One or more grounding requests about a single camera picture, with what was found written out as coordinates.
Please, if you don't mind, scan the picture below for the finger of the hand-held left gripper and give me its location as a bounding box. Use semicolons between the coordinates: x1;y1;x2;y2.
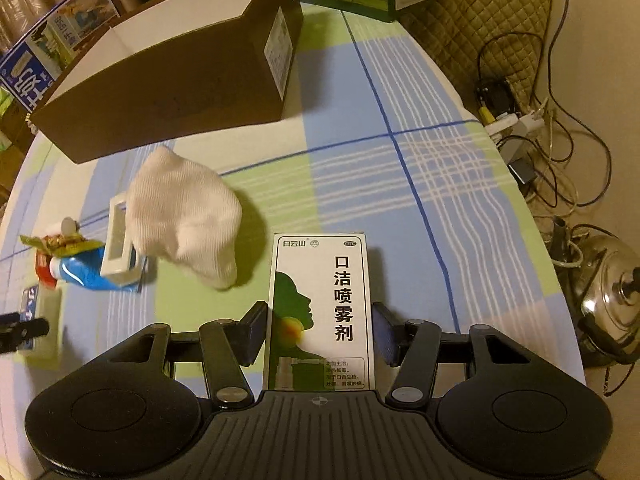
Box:
0;312;51;353

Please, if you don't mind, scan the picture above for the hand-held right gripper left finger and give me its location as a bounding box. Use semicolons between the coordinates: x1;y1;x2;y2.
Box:
97;301;268;407

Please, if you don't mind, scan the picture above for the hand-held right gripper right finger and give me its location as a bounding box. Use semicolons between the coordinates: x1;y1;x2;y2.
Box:
371;302;538;405

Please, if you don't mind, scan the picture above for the small blue white packet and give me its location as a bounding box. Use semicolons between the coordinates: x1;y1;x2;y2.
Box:
20;286;63;361

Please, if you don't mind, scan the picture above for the blue tube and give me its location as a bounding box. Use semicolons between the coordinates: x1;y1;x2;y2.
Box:
35;252;143;293

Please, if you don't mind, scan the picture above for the white green medicine box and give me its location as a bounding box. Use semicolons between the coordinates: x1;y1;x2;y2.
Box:
262;232;378;392

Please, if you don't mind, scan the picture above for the yellow green snack packet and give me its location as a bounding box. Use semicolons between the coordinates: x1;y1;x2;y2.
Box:
20;232;103;257

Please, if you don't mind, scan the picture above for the cream plastic holder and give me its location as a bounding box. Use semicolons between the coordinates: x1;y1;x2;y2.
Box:
100;192;143;286

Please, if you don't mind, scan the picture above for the white sock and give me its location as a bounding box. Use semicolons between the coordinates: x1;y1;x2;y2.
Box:
124;145;243;291

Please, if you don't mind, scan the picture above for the brown cardboard box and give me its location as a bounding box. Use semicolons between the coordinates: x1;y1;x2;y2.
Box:
31;0;301;165

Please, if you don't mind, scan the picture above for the grey adapter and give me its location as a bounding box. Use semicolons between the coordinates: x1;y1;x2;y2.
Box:
507;156;539;186

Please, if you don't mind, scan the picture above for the steel kettle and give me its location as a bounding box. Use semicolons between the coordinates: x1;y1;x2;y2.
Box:
550;217;640;371

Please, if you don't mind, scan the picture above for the white power strip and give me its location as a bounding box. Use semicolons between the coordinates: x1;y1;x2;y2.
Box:
482;109;546;142

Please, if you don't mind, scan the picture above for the black adapter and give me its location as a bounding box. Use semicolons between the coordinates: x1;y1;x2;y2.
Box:
475;77;516;121

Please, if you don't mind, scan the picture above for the blue milk carton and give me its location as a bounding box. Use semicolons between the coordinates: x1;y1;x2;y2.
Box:
0;0;121;111

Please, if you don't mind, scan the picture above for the brown curtain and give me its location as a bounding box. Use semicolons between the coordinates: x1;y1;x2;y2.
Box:
0;0;166;56

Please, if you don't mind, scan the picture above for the quilted beige chair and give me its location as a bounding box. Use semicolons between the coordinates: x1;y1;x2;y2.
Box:
397;0;558;126

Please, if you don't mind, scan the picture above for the white cable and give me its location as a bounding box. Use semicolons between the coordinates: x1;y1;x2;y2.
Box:
530;0;573;211

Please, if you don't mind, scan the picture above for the black cable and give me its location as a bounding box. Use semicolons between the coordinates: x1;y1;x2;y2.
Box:
476;32;617;207

